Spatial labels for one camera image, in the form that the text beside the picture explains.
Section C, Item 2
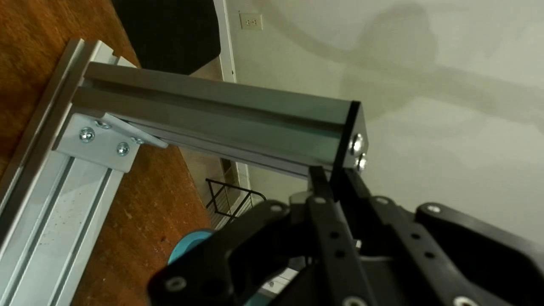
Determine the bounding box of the black wire basket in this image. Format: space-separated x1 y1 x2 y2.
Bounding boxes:
204 176 268 221

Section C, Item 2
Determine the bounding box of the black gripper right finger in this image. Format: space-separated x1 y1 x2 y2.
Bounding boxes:
331 167 544 306

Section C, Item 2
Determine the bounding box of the grey aluminium stand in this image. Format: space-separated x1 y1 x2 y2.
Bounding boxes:
0 38 370 306

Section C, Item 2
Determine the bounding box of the white door frame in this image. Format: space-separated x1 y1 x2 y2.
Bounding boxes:
211 0 255 199

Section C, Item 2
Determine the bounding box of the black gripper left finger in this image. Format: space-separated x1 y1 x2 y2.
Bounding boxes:
146 165 377 306

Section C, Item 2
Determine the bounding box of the white wall outlet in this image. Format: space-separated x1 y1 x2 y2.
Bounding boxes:
238 11 265 33

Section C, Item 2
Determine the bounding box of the teal measuring cup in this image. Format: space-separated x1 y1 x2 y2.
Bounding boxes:
165 228 217 267

